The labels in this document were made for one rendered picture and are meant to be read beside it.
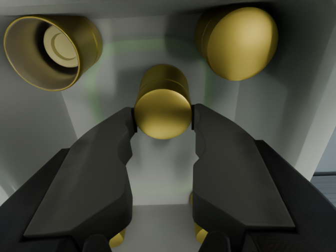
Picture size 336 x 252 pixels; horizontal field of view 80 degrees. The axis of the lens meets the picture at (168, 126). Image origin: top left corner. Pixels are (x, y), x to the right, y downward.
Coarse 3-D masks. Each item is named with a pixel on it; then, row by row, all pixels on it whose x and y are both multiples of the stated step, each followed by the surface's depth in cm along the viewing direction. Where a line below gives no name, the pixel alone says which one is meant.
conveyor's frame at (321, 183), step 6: (312, 180) 21; (318, 180) 21; (324, 180) 21; (330, 180) 21; (318, 186) 21; (324, 186) 21; (330, 186) 21; (324, 192) 20; (330, 192) 20; (330, 198) 20
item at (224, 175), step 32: (192, 128) 12; (224, 128) 9; (224, 160) 7; (256, 160) 7; (192, 192) 7; (224, 192) 6; (256, 192) 6; (224, 224) 6; (256, 224) 5; (288, 224) 5
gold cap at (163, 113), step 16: (160, 64) 14; (144, 80) 13; (160, 80) 12; (176, 80) 12; (144, 96) 11; (160, 96) 11; (176, 96) 11; (144, 112) 11; (160, 112) 11; (176, 112) 11; (144, 128) 12; (160, 128) 12; (176, 128) 12
